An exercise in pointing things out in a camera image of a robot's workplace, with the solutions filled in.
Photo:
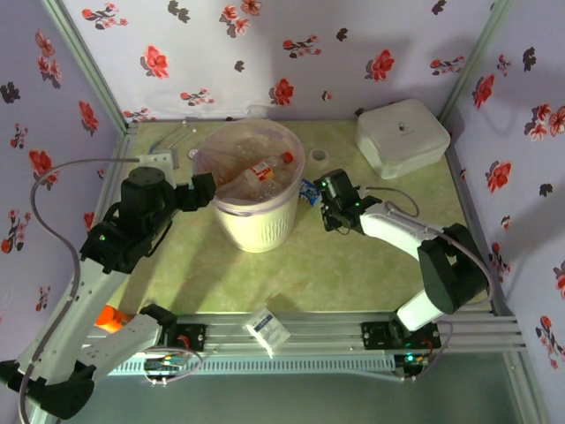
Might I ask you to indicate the small bottle blue label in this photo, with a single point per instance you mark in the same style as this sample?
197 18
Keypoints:
309 192

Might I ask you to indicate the clear bottle red label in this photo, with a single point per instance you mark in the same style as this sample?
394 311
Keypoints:
261 171

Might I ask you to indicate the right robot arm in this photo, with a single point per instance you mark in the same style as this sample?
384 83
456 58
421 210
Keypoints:
388 227

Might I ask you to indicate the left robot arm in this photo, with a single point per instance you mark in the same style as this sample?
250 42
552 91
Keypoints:
132 335

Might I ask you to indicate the translucent pink bin liner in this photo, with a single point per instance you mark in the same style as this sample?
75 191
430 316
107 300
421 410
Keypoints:
220 141

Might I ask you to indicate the cream plastic bin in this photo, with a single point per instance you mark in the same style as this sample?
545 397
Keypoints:
260 229

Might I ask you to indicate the beige tape roll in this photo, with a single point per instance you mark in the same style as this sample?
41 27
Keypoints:
311 155

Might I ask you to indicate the white square lidded box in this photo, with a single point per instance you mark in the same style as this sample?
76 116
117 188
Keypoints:
397 141

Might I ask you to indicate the orange round object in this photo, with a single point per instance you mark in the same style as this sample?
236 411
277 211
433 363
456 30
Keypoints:
110 319

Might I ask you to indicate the white printed packet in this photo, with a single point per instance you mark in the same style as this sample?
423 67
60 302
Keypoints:
267 329

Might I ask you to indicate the small circuit board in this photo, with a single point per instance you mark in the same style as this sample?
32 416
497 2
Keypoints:
412 358
165 363

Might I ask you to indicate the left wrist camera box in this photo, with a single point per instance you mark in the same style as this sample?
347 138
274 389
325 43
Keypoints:
159 160

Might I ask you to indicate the aluminium front rail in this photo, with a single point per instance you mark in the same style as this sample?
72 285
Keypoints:
318 331

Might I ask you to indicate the aluminium frame post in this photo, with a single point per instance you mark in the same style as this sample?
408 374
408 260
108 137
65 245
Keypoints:
477 57
85 57

